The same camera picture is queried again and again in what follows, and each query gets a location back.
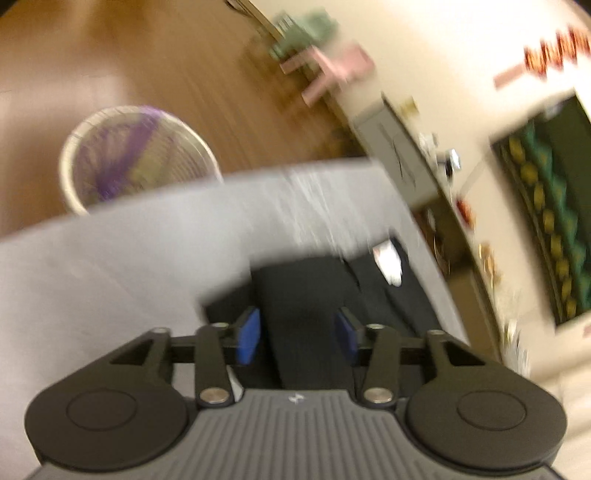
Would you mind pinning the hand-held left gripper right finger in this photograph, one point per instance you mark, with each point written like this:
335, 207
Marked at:
345, 334

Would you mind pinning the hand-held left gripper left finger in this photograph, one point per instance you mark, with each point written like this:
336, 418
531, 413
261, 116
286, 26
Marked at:
248, 334

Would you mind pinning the black pants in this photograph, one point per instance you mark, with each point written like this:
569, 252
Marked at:
304, 300

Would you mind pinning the grey media cabinet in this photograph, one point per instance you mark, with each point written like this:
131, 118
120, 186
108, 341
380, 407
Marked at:
392, 143

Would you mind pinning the purple cloth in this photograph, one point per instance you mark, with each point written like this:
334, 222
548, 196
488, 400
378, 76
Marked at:
122, 157

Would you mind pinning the white laundry basket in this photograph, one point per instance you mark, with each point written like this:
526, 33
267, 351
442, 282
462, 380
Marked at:
78, 184

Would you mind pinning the pink plastic chair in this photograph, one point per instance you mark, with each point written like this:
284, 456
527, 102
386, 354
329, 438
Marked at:
339, 67

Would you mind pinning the green plastic chair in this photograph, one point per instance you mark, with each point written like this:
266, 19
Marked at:
304, 30

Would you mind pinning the dark green yellow wall hanging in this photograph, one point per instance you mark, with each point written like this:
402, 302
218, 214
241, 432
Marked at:
554, 207

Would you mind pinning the red wall decoration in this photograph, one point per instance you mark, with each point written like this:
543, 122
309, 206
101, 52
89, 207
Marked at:
549, 53

